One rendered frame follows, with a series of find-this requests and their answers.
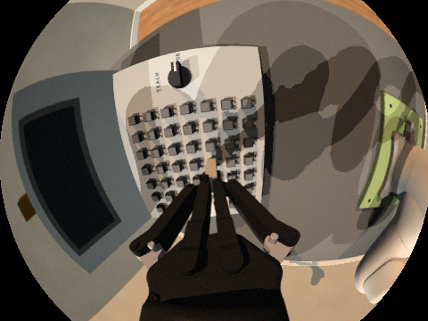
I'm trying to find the grey machine cabinet with sloped keypad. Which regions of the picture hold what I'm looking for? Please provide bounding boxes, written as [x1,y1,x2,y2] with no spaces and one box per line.
[12,46,266,274]

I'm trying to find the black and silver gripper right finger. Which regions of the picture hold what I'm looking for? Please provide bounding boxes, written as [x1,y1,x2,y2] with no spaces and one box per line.
[210,159,300,275]

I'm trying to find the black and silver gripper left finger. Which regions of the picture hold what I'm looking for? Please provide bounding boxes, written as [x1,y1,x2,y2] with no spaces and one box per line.
[129,159,213,276]

